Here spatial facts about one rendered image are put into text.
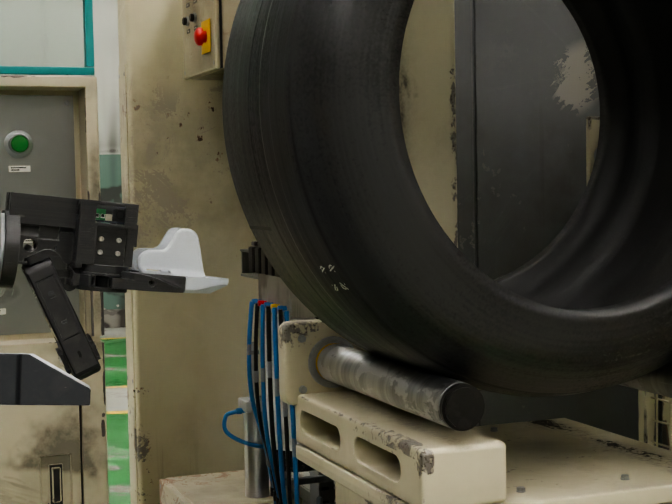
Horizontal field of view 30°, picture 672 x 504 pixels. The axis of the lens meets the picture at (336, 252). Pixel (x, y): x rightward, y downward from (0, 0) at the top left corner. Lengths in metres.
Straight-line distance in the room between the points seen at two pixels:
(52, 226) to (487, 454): 0.45
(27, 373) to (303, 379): 1.11
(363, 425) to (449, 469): 0.15
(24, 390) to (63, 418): 1.42
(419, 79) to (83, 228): 0.57
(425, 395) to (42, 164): 0.81
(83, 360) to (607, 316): 0.49
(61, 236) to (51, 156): 0.68
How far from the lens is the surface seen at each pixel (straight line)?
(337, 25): 1.12
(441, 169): 1.56
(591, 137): 1.81
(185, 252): 1.17
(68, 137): 1.83
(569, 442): 1.50
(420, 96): 1.55
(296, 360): 1.47
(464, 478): 1.19
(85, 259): 1.14
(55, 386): 0.39
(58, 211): 1.15
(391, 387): 1.27
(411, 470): 1.19
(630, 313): 1.24
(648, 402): 1.75
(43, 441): 1.81
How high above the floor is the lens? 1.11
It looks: 3 degrees down
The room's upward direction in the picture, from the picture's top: 1 degrees counter-clockwise
